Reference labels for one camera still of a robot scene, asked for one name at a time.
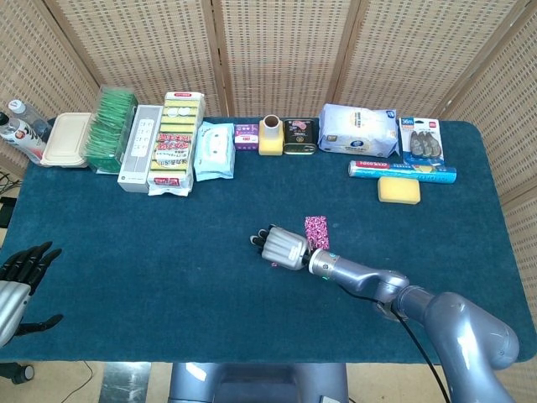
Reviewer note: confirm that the white red labelled bottle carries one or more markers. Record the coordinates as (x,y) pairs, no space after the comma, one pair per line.
(21,136)

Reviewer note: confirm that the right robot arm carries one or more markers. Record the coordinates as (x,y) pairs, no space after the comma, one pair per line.
(453,323)

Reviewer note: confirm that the woven bamboo folding screen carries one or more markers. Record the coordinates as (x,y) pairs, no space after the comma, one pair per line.
(285,50)

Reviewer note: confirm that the light blue wet wipes pack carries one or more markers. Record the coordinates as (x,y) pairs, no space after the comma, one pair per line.
(214,151)

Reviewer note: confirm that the yellow sponge multipack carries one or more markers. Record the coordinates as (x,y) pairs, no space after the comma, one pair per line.
(174,147)

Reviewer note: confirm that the clear white-capped water bottle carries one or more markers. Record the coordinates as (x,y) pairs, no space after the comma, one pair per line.
(25,115)

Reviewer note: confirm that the white power strip box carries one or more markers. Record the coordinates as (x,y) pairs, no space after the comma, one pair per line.
(138,147)

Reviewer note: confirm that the black gold luncheon meat can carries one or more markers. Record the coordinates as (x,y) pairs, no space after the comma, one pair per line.
(300,136)

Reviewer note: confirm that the clear box green tea bags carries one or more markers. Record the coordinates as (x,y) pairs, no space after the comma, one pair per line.
(107,134)

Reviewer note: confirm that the correction tape blister pack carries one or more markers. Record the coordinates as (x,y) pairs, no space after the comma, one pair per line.
(421,142)

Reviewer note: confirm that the yellow scouring sponge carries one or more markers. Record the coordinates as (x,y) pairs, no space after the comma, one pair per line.
(398,190)
(270,148)

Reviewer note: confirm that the small purple box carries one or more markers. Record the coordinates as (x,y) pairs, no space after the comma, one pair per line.
(246,138)

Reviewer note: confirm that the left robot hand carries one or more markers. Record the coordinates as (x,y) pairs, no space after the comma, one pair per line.
(10,306)

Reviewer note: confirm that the beige lidded lunch box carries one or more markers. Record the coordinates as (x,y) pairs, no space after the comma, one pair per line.
(65,140)

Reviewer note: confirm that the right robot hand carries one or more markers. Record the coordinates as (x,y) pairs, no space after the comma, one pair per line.
(283,247)

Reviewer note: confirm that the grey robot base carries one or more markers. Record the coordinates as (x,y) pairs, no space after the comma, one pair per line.
(260,384)

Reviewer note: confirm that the white blue tissue pack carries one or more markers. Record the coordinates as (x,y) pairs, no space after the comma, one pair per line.
(356,134)

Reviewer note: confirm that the teal felt table cover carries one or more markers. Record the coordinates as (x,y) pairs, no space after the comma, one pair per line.
(168,273)

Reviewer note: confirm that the black caster wheel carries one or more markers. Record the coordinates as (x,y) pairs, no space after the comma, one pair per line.
(23,373)

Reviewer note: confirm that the shiny metal table leg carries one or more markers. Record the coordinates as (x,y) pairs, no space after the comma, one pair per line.
(126,384)

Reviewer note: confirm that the cardboard paper tube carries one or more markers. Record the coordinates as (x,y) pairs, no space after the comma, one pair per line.
(271,128)

